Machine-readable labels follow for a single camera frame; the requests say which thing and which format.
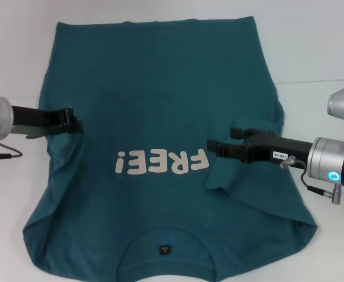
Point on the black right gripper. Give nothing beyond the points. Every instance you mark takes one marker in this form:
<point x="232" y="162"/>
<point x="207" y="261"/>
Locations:
<point x="277" y="149"/>

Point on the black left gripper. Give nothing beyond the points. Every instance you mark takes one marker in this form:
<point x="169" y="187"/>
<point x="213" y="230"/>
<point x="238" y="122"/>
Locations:
<point x="31" y="117"/>

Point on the teal blue printed t-shirt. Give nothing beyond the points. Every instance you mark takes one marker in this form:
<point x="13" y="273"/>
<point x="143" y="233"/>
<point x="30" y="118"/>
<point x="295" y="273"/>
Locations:
<point x="160" y="73"/>

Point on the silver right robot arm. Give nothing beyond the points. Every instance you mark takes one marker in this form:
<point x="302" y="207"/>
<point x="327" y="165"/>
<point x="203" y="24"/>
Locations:
<point x="333" y="161"/>

